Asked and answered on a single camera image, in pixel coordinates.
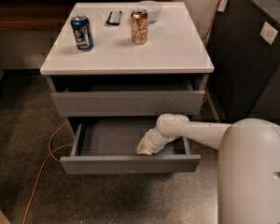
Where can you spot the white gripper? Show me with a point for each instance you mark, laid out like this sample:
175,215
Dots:
151,143

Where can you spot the grey drawer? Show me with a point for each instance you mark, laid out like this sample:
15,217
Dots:
107,145
137,102

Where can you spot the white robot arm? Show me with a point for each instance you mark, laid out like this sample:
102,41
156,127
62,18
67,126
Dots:
248,180

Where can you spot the grey drawer cabinet white top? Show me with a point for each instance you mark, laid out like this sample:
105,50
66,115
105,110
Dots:
173,54

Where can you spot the grey top drawer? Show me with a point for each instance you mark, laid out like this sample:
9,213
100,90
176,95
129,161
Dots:
137,102

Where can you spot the gold soda can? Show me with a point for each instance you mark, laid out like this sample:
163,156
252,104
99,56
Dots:
139,23

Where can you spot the black rectangular device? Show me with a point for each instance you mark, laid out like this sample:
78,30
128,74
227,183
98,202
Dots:
114,18

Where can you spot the blue soda can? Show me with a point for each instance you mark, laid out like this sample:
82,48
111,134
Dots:
82,32

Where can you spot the white bowl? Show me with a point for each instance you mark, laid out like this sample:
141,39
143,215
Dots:
153,9

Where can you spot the dark grey bin cabinet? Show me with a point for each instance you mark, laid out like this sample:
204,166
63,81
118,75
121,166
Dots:
246,80

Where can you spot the white label tag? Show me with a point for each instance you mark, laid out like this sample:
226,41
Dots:
222,4

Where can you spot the white square sticker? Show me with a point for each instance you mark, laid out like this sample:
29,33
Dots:
268,33

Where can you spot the wooden bench shelf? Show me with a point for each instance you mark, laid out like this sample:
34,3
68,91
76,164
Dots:
41,15

